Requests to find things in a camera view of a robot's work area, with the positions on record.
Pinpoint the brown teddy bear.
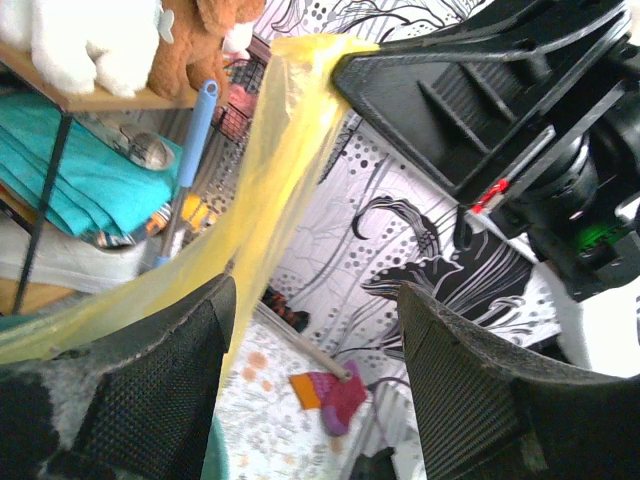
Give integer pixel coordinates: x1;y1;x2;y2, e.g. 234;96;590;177
147;0;266;104

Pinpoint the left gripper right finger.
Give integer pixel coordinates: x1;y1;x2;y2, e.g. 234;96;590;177
397;284;639;479

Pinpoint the teal folded cloth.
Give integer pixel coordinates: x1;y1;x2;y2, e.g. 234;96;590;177
1;93;182;236

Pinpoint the black orange cloth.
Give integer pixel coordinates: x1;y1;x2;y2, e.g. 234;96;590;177
262;287;310;333

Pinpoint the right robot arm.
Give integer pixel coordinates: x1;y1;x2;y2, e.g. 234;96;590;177
331;1;639;377

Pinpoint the yellow plush toy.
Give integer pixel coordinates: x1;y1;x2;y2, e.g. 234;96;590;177
181;193;217;233

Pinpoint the white storage box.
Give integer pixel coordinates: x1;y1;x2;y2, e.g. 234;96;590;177
1;215;160;294

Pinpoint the blue floor mop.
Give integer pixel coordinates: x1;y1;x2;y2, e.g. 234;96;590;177
151;80;219;269

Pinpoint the wooden broom stick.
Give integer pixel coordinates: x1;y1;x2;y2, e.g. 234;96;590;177
256;302;353;382

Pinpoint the white plush dog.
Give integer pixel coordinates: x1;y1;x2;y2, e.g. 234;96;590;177
1;0;175;98

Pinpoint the yellow trash bag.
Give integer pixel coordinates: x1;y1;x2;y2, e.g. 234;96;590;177
1;34;379;364

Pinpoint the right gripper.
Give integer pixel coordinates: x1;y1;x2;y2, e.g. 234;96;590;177
332;1;639;235

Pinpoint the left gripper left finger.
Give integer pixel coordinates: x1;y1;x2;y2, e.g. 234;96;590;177
49;274;236;479

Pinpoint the black wire basket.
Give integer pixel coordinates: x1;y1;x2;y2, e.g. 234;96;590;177
214;24;269;143

